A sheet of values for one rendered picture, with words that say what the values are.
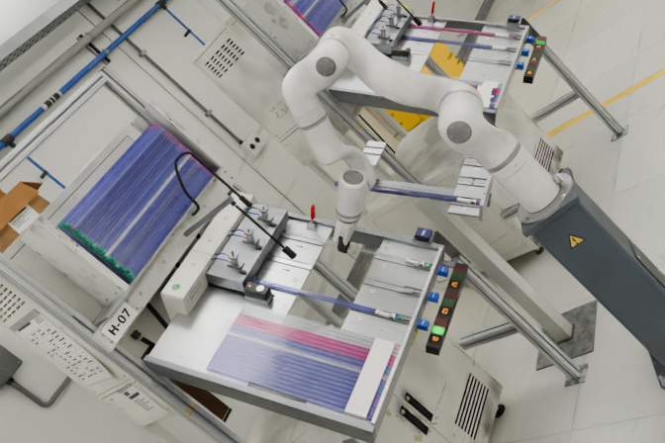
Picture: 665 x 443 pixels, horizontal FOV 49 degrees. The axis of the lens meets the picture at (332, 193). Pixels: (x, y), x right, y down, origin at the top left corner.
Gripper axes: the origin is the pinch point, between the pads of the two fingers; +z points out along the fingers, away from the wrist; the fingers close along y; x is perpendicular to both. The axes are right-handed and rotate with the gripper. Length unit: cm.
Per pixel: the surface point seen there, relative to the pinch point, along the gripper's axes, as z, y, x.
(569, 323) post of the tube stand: 42, -35, 82
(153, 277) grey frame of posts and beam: -1, 38, -48
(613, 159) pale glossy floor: 41, -137, 86
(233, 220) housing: 0.1, 5.7, -37.8
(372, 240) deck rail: 2.3, -8.0, 7.4
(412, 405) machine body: 40, 23, 37
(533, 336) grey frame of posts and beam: 24, -10, 68
